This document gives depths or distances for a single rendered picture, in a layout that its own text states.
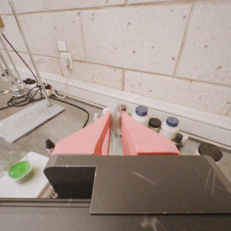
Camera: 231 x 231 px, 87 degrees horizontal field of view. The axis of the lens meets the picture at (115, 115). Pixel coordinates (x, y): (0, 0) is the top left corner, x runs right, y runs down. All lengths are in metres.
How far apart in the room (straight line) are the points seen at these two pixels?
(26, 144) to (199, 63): 0.73
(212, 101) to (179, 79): 0.15
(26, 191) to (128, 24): 0.61
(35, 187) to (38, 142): 0.26
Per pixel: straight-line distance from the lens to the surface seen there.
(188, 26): 0.53
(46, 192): 0.39
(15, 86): 0.71
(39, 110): 0.81
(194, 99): 0.58
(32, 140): 0.64
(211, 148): 0.52
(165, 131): 0.49
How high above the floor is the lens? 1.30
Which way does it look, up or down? 37 degrees down
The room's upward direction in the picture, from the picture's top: straight up
